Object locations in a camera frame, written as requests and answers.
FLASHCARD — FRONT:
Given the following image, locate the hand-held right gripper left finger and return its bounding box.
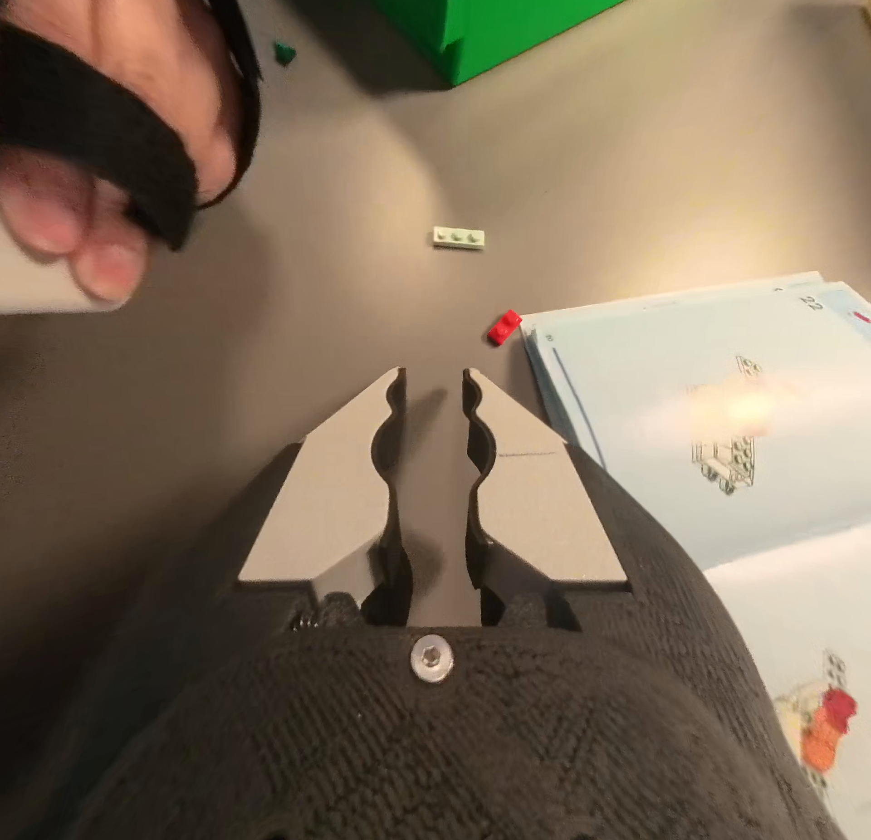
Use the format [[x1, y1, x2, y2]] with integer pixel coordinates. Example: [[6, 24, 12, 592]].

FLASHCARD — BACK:
[[237, 367, 415, 626]]

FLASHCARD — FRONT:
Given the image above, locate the open light blue instruction booklet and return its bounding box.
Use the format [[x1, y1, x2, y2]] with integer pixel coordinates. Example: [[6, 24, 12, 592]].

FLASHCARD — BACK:
[[520, 270, 871, 810]]

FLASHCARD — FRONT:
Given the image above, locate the person's left hand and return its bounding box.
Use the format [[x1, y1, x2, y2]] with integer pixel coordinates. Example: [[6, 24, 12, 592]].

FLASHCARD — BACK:
[[0, 0, 246, 305]]

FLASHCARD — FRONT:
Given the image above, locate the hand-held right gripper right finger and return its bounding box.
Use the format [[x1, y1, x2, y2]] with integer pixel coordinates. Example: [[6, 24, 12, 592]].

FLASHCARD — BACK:
[[461, 367, 630, 626]]

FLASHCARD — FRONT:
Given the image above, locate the green plastic bin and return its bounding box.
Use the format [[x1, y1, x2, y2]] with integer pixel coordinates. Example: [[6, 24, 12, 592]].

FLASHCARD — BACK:
[[340, 0, 688, 87]]

